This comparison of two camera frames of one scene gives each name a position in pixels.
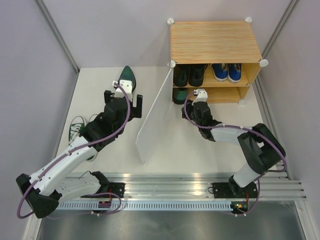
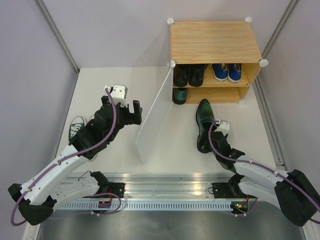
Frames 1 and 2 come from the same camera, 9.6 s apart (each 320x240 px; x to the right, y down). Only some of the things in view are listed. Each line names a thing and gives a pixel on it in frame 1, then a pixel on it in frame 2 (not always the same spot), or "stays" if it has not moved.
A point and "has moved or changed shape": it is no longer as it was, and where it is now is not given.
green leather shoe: [180, 95] stays
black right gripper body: [190, 110] to [207, 146]
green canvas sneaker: [77, 124] stays
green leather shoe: [127, 73] has moved or changed shape
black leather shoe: [181, 75] stays
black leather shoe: [196, 74] stays
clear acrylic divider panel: [156, 118] stays
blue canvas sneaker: [234, 72] stays
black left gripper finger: [137, 111] to [137, 116]
